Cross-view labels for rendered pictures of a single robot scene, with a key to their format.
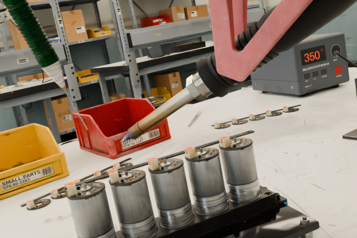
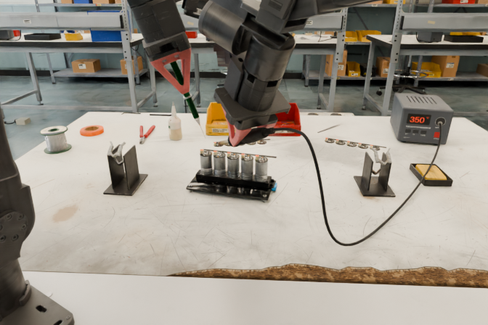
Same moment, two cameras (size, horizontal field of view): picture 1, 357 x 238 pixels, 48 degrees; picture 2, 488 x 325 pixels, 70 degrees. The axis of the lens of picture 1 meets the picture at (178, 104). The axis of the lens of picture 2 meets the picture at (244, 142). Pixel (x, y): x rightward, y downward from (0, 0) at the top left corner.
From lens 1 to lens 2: 46 cm
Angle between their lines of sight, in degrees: 35
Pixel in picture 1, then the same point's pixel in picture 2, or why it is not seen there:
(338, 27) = not seen: outside the picture
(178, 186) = (232, 165)
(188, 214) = (234, 175)
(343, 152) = (338, 183)
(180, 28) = (459, 21)
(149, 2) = not seen: outside the picture
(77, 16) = not seen: outside the picture
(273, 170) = (301, 175)
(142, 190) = (220, 161)
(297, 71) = (401, 125)
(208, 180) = (244, 167)
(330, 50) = (435, 120)
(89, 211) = (202, 160)
